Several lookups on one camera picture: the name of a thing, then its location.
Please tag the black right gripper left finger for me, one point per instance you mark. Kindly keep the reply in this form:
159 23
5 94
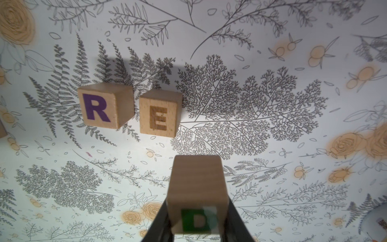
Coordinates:
160 229

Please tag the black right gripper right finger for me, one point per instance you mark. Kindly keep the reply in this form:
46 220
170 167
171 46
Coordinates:
234 227

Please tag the wooden block green D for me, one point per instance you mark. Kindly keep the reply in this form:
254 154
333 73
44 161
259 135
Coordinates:
197 198

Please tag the wooden block engraved E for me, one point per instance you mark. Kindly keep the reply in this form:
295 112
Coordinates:
160 112

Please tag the wooden block purple R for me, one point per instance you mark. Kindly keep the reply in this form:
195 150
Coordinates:
106 105

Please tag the white round tin can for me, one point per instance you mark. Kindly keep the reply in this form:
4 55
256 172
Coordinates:
374 224

